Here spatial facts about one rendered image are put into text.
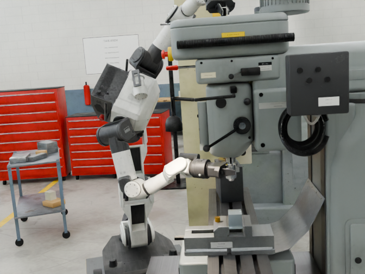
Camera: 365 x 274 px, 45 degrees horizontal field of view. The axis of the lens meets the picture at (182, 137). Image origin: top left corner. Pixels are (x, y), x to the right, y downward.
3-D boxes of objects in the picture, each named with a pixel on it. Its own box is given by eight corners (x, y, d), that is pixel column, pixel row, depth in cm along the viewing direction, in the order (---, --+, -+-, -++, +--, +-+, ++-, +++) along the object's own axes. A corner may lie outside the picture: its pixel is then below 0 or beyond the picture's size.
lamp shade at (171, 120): (162, 130, 183) (161, 116, 182) (176, 128, 186) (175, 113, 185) (171, 132, 177) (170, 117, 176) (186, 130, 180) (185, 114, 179)
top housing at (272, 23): (170, 61, 173) (168, 19, 171) (176, 61, 199) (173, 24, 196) (290, 53, 170) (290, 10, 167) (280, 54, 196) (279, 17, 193)
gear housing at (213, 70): (196, 85, 175) (194, 59, 174) (197, 81, 199) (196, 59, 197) (281, 79, 173) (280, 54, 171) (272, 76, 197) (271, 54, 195)
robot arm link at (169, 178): (187, 166, 197) (162, 180, 199) (195, 172, 204) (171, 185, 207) (182, 154, 200) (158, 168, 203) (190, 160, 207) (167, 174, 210)
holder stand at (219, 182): (221, 203, 228) (219, 166, 225) (215, 191, 250) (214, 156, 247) (244, 201, 229) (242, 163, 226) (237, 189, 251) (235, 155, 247)
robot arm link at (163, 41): (194, 18, 228) (169, 54, 233) (174, 3, 224) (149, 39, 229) (196, 20, 217) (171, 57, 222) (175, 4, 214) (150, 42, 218)
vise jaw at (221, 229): (213, 237, 168) (213, 227, 167) (214, 224, 180) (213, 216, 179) (229, 236, 167) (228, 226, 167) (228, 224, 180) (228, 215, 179)
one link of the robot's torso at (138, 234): (121, 238, 280) (116, 175, 259) (152, 234, 284) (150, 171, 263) (124, 255, 267) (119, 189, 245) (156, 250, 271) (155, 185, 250)
